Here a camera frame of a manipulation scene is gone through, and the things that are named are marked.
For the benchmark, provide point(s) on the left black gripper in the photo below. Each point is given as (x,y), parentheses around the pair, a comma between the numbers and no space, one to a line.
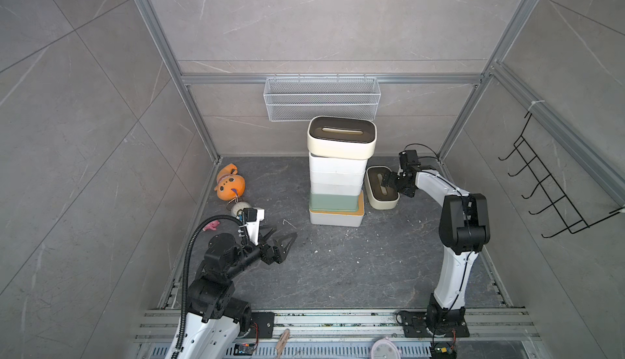
(276,256)

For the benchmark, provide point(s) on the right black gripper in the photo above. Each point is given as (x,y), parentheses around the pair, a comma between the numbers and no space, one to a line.
(394,176)

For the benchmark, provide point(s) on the cream box dark lid back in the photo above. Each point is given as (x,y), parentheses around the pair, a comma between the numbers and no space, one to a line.
(380,197)

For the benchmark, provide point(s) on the cream box dark lid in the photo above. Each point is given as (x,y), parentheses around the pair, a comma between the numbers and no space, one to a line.
(380,197)
(344,138)

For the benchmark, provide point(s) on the green tissue box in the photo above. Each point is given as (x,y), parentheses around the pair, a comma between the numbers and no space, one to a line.
(333,203)

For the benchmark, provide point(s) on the large bamboo lid tissue box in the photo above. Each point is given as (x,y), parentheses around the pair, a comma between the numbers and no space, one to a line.
(339,219)

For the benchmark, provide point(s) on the small bamboo lid tissue box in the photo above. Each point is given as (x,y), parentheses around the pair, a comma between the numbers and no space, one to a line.
(335,189)

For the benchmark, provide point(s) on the grey lid white tissue box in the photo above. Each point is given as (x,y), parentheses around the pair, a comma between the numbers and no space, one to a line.
(336,165)

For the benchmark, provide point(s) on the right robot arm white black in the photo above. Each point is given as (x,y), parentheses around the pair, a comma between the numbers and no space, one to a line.
(463,231)

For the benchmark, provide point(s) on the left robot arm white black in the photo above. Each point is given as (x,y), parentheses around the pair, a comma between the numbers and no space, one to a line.
(210,317)

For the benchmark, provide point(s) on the small grey alarm clock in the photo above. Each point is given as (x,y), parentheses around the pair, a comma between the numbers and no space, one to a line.
(238,208)

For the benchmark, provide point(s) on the small pink toy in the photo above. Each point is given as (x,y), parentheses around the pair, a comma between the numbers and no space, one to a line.
(213,225)

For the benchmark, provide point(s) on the orange plush toy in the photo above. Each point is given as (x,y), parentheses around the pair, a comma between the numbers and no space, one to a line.
(230,185)

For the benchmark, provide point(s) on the small circuit board front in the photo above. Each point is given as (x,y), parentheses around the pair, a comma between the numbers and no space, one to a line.
(244,349)

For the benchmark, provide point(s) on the pink round object front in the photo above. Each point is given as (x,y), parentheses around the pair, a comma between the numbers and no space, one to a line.
(384,349)

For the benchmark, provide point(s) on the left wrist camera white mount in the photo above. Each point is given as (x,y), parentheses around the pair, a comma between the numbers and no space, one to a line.
(252,218)

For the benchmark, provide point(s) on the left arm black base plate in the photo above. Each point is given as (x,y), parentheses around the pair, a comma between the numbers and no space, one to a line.
(262,325)

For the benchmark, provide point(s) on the wooden brush handle front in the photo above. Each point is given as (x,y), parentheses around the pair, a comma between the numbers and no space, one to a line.
(282,342)

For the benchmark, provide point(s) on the white wire mesh basket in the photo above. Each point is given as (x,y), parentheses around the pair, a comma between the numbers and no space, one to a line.
(304,98)

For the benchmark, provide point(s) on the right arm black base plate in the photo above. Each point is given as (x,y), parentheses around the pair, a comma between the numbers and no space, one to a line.
(424,325)

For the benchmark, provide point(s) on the black wire hook rack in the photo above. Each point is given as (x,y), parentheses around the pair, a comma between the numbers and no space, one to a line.
(557,200)

